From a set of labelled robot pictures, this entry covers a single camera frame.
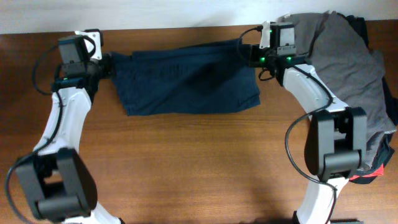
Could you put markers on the black garment under pile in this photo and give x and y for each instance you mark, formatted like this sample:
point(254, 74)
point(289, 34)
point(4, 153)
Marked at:
point(385, 152)

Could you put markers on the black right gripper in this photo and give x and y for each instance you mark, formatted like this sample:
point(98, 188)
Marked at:
point(254, 50)

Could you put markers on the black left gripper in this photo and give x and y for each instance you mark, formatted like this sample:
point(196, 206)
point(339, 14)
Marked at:
point(106, 60)

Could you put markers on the grey shorts on pile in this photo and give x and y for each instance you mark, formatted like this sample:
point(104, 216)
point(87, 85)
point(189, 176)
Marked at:
point(347, 67)

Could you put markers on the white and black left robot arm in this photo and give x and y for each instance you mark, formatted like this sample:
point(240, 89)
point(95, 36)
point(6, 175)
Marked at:
point(57, 184)

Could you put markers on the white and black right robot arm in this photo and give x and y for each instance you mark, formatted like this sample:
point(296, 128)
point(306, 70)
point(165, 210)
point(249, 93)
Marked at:
point(336, 139)

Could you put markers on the navy blue shorts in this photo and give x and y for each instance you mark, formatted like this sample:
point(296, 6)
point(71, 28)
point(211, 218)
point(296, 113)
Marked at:
point(201, 79)

